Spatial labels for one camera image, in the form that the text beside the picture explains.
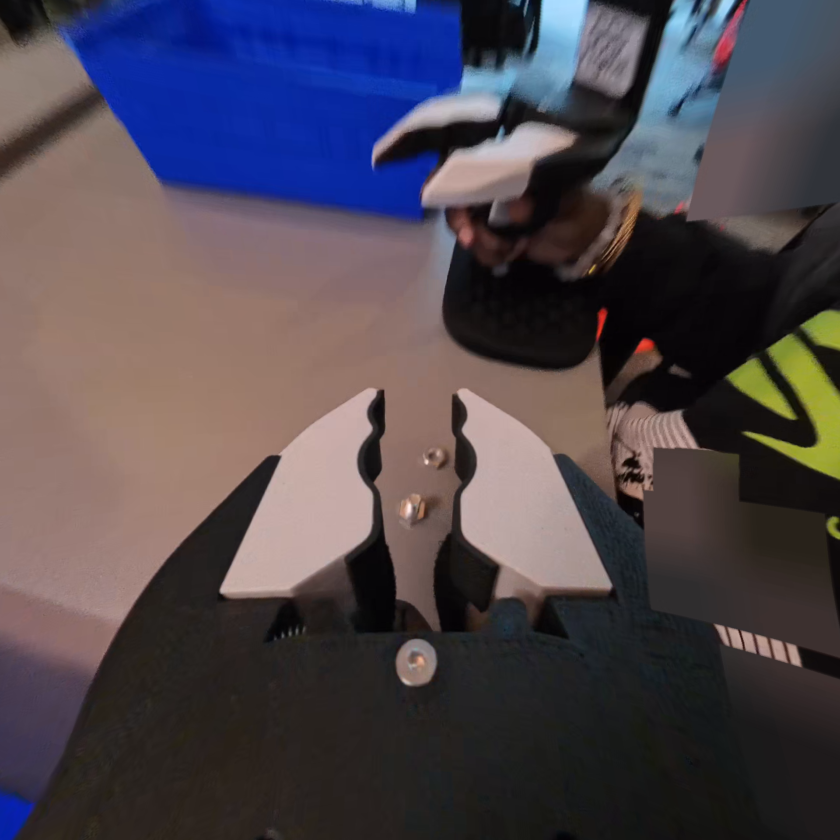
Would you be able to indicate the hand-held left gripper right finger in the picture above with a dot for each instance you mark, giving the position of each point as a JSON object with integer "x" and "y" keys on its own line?
{"x": 525, "y": 525}

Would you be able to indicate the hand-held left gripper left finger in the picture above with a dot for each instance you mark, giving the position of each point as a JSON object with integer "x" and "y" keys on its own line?
{"x": 302, "y": 525}

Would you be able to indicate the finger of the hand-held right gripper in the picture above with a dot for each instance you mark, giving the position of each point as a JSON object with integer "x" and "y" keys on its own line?
{"x": 440, "y": 118}
{"x": 499, "y": 164}

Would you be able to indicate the silver hex bolt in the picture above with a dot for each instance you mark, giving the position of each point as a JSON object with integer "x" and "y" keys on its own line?
{"x": 412, "y": 508}

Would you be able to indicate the blue plastic bin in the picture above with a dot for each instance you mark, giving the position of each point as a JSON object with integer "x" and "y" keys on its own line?
{"x": 11, "y": 817}
{"x": 289, "y": 105}

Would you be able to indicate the person's right forearm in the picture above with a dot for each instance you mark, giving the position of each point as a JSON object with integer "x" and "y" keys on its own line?
{"x": 709, "y": 289}

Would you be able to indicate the black round cushion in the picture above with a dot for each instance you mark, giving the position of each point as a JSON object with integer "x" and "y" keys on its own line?
{"x": 519, "y": 315}

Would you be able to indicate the small red object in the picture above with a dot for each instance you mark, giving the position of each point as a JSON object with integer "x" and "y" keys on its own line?
{"x": 628, "y": 335}

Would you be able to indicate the black printed shirt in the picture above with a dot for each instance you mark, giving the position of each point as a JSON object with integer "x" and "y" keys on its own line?
{"x": 775, "y": 394}

